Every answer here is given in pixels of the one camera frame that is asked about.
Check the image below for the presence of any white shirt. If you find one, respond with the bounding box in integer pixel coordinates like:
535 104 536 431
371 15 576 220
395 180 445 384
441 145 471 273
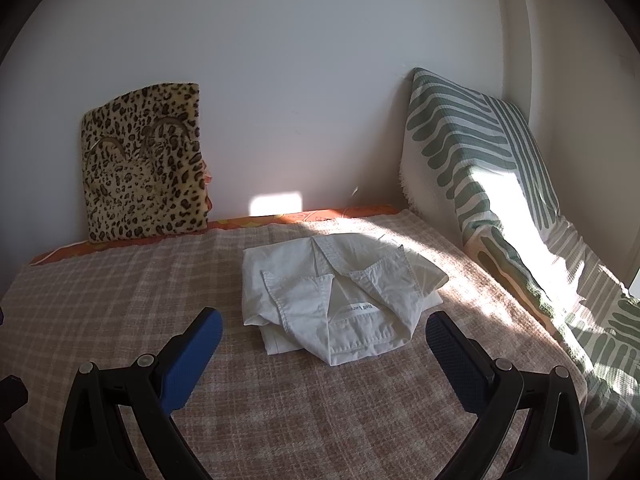
241 233 449 367

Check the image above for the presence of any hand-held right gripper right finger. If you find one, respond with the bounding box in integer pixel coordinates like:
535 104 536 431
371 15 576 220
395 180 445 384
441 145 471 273
425 310 588 480

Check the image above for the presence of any plaid blanket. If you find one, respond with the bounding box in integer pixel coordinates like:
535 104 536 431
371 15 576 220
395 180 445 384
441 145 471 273
0 209 591 480

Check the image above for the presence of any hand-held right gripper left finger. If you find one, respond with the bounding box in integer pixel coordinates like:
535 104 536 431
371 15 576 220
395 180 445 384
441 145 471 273
56 306 224 480

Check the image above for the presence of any orange bed sheet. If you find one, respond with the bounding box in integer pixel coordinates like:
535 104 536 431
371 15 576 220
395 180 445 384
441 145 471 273
27 203 401 267

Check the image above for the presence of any leopard print cushion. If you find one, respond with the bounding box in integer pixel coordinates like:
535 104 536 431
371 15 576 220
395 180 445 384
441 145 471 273
81 81 213 244

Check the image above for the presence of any green striped pillow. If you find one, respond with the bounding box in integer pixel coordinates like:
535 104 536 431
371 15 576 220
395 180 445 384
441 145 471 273
399 67 640 456

